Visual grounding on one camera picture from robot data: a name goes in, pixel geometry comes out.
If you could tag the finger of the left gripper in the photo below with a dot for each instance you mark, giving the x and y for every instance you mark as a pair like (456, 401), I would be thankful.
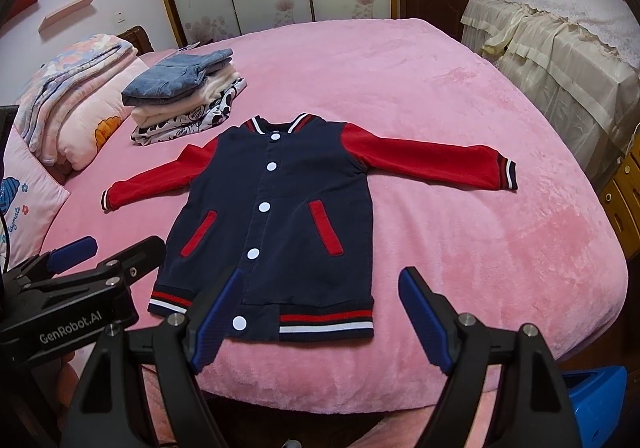
(135, 262)
(62, 259)

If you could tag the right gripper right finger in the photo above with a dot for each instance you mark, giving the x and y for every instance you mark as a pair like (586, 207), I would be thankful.
(532, 407)

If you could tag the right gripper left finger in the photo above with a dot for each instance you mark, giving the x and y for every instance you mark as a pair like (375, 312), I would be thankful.
(110, 408)

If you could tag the navy red varsity jacket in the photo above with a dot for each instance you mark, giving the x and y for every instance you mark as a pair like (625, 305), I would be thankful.
(289, 205)

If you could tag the blue plastic object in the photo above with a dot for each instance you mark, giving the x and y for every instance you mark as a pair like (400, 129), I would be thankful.
(597, 397)

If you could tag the pink cartoon pillow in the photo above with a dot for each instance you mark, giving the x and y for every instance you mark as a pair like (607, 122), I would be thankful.
(30, 200)

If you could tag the folded pastel floral quilt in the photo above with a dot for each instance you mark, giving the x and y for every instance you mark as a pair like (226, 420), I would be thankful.
(61, 84)

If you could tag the pink orange print pillow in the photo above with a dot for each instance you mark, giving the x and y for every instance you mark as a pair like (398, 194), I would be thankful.
(88, 127)

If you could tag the pink plush bedspread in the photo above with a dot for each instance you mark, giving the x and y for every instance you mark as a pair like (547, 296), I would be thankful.
(545, 254)

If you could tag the folded black white garment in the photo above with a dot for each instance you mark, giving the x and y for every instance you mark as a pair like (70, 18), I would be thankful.
(203, 117)

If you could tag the folded cream garment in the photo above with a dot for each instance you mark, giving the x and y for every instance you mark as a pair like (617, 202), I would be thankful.
(213, 86)

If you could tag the folded blue fleece garment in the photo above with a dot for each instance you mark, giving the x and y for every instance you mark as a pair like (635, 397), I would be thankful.
(174, 78)

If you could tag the dark wooden headboard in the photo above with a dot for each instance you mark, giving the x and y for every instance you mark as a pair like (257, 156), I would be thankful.
(138, 38)

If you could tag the yellow wooden drawer cabinet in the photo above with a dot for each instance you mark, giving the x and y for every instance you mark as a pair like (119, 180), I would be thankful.
(620, 198)

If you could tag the cream lace covered furniture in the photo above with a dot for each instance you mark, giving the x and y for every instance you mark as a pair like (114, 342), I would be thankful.
(577, 61)

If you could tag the pink wall shelf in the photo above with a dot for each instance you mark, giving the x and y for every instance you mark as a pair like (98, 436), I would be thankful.
(63, 12)

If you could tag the white wall socket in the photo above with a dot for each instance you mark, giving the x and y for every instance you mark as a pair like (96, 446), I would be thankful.
(119, 18)

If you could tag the red wall shelf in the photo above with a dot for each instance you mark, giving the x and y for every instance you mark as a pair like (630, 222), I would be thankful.
(20, 6)

